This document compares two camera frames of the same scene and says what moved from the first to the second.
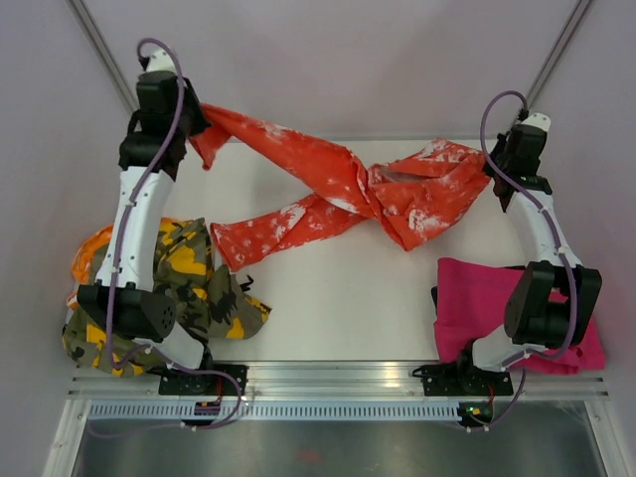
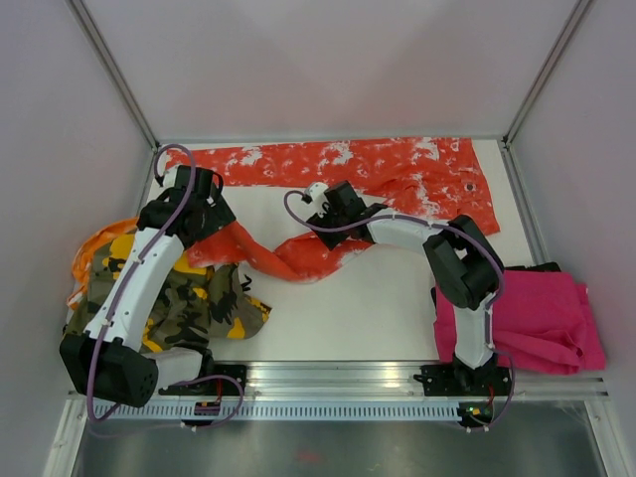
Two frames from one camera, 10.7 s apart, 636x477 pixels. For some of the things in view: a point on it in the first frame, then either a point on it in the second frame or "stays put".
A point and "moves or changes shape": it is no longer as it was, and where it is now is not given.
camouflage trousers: (210, 301) stays put
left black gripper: (190, 95) to (220, 216)
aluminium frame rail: (335, 380) stays put
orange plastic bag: (81, 259) stays put
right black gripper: (501, 146) to (321, 218)
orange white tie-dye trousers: (413, 200) moves or changes shape
